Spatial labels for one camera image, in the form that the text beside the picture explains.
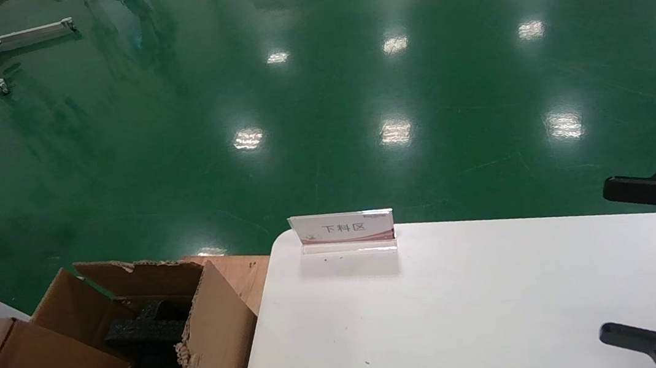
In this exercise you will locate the large torn cardboard box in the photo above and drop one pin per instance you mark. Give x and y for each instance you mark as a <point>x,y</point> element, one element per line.
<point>222,338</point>

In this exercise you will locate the black foam insert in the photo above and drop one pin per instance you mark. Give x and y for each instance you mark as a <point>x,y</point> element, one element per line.
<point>147,328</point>

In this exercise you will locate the acrylic sign with Chinese text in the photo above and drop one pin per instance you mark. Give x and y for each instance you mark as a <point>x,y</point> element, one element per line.
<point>342,228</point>

